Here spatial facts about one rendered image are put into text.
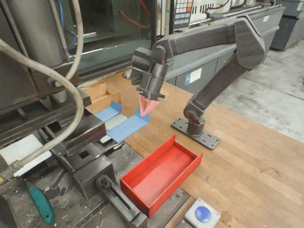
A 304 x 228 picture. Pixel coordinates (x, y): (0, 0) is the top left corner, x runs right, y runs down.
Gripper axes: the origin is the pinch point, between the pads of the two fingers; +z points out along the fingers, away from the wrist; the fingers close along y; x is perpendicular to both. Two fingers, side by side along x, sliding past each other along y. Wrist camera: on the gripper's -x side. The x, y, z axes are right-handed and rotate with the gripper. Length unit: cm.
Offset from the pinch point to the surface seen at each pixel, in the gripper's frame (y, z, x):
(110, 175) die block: 15.3, 17.2, 7.2
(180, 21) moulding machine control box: -62, -54, -42
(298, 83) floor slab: -317, -76, 34
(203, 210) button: 6.6, 12.5, 33.1
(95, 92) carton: -4.8, 3.5, -35.9
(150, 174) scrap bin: 5.0, 15.0, 14.4
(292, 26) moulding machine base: -401, -191, -22
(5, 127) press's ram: 40.1, 5.1, -2.3
